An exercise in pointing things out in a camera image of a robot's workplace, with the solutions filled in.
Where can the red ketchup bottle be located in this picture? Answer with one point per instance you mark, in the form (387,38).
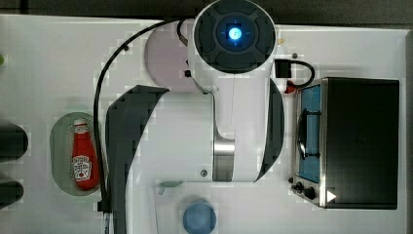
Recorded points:
(83,160)

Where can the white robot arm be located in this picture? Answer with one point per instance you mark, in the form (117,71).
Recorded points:
(228,128)

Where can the green oval strainer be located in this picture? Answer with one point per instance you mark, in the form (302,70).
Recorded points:
(61,143)

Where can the grey round plate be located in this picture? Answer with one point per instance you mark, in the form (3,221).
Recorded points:
(166,57)

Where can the blue bowl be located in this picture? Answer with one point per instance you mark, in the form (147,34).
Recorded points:
(199,217)

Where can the black toaster oven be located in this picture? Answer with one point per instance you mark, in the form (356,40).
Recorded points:
(347,143)

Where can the upper black cylinder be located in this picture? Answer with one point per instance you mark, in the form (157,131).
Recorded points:
(13,142)

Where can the black cylinder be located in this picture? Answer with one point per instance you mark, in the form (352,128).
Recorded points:
(10,192)
(13,142)

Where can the lower black cylinder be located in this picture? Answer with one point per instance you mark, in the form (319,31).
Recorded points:
(10,192)

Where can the green cup with handle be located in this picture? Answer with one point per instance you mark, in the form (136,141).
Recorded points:
(167,184)

